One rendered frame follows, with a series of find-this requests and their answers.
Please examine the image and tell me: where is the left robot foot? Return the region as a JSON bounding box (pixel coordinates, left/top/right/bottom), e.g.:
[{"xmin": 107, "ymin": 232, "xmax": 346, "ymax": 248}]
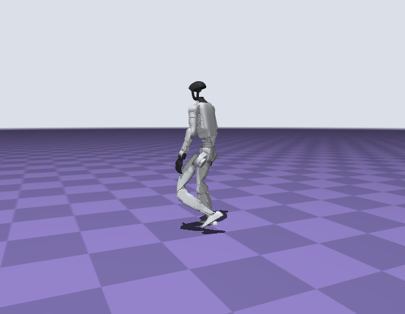
[{"xmin": 201, "ymin": 211, "xmax": 223, "ymax": 228}]

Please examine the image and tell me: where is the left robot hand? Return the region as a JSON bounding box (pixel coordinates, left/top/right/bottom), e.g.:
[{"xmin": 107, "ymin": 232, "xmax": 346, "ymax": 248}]
[{"xmin": 175, "ymin": 153, "xmax": 186, "ymax": 174}]

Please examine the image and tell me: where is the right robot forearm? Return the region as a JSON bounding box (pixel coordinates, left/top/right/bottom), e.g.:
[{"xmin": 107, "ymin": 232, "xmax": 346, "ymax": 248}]
[{"xmin": 210, "ymin": 132, "xmax": 217, "ymax": 146}]

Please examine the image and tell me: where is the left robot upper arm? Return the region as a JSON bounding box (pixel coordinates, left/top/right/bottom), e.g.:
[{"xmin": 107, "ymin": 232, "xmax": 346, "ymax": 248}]
[{"xmin": 188, "ymin": 105, "xmax": 200, "ymax": 137}]

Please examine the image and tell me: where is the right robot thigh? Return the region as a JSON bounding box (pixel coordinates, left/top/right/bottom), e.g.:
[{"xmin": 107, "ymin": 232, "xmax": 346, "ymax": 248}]
[{"xmin": 196, "ymin": 153, "xmax": 217, "ymax": 194}]

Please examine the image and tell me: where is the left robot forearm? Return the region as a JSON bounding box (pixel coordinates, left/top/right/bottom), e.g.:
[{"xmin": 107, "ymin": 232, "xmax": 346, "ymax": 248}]
[{"xmin": 179, "ymin": 128, "xmax": 193, "ymax": 157}]

